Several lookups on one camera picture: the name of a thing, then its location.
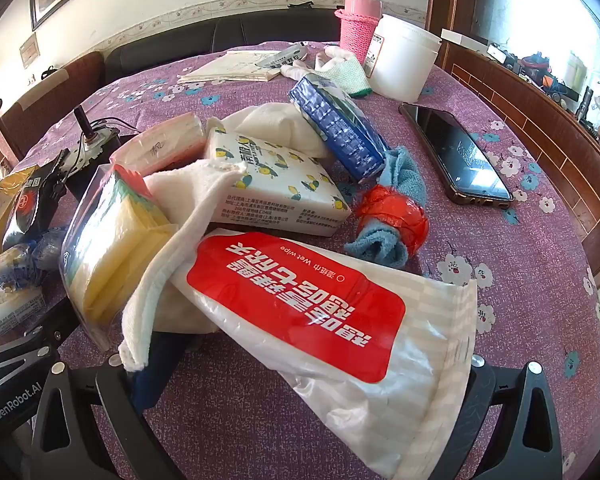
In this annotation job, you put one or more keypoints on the lemon print tissue pack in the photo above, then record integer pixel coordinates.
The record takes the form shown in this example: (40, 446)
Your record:
(275, 185)

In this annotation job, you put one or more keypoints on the wet wipe pack red label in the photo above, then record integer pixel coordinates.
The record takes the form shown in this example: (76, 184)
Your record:
(300, 305)

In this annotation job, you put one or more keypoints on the small red plastic bag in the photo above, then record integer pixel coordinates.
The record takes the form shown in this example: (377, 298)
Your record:
(390, 215)

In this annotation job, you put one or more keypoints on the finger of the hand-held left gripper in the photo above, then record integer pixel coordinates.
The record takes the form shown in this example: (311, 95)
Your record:
(55, 322)

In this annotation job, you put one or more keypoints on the pink thermos bottle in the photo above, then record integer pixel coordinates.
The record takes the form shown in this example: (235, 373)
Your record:
(357, 25)

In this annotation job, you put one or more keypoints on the pink tissue pack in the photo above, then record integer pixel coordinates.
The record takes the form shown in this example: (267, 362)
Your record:
(155, 142)

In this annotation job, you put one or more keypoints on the pile of small tools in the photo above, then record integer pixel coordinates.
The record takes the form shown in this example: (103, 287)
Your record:
(545, 70)

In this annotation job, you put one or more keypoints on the stack of papers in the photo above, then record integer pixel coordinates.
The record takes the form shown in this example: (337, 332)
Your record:
(225, 67)

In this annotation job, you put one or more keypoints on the black electric motor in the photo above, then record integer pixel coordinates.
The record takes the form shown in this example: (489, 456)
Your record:
(95, 155)

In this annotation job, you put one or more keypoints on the small grey packet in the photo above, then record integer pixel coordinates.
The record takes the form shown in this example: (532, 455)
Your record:
(282, 55)

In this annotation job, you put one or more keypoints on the sponge pack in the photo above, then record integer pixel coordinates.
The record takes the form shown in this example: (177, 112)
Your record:
(105, 255)

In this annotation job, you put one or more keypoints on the blue tissue pack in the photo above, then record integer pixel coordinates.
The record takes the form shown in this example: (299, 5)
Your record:
(340, 130)

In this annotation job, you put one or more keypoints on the blue patterned bundle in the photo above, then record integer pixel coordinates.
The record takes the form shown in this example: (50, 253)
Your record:
(25, 260)

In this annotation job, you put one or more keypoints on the white glove green cuff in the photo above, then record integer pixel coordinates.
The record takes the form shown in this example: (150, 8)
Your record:
(345, 72)

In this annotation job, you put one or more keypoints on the white soft tissue pack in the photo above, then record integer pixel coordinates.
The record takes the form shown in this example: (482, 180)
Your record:
(280, 125)

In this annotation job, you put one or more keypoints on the white plastic jar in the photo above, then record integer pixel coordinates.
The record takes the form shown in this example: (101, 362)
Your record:
(405, 60)

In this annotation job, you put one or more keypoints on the black smartphone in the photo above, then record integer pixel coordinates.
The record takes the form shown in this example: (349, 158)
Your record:
(460, 155)

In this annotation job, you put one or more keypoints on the black packet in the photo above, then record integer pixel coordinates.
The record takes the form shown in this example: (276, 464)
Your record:
(32, 200)

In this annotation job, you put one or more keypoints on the wooden cabinet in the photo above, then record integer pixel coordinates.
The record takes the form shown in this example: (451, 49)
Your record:
(540, 140)

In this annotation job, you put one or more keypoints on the white cotton glove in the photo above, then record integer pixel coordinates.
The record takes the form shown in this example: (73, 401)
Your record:
(180, 220)

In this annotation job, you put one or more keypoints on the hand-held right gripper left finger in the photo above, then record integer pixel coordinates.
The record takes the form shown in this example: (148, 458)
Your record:
(141, 391)

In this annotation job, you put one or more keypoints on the small wall plaque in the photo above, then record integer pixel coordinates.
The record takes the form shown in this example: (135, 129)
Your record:
(29, 50)

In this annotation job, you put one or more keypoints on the small white printed pack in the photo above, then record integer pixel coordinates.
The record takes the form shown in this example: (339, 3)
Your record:
(10, 310)

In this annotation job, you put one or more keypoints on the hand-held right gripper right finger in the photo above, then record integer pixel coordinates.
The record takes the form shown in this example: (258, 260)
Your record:
(480, 395)

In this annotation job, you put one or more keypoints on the brown armchair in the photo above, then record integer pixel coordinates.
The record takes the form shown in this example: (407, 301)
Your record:
(55, 90)

